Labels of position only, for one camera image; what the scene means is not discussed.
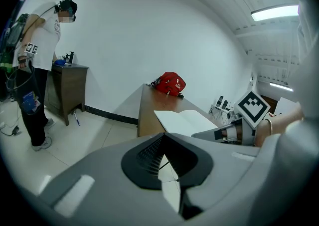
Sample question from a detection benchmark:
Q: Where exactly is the gold bracelet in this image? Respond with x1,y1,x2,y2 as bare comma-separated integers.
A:
264,118,274,136

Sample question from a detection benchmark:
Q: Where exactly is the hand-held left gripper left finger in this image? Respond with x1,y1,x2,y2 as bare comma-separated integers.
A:
14,132,186,226

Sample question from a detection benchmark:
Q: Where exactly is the person's white shirt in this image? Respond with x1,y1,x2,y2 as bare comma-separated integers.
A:
286,0,319,136

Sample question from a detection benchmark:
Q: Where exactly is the red bag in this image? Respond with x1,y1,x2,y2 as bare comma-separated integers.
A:
151,71,186,99

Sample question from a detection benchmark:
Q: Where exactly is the blue and white tool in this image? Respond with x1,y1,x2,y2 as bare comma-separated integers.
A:
71,111,81,127

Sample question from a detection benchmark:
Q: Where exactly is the black cable with adapter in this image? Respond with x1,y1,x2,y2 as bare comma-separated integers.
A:
0,119,22,137

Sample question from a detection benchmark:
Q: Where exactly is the black desktop device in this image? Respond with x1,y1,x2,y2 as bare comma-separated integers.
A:
63,50,76,66

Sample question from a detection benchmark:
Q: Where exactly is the rectangular ceiling light panel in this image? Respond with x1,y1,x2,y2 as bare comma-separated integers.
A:
250,4,300,22

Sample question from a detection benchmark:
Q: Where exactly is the white notebook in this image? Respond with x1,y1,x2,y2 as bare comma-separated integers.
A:
153,110,219,138

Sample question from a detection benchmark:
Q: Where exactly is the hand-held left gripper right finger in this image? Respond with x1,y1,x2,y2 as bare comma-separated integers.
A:
161,132,316,226

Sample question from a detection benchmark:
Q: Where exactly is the person's right forearm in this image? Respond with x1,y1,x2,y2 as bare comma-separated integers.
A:
255,104,305,147

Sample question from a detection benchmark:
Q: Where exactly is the brown wooden door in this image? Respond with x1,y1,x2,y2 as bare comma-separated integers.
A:
260,94,278,114

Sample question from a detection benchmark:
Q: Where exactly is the brown wooden desk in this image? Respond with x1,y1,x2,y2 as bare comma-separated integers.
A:
137,83,226,138

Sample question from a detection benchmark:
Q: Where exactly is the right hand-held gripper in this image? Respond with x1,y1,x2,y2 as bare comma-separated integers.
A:
191,90,271,147

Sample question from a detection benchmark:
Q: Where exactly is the long tube light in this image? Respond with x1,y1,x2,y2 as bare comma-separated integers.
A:
269,82,294,92

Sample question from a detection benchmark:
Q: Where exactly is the stand with black devices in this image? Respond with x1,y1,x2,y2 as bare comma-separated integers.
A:
208,94,236,121

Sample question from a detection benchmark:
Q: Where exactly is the dark wooden cabinet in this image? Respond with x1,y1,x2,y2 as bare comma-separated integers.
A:
44,62,90,126

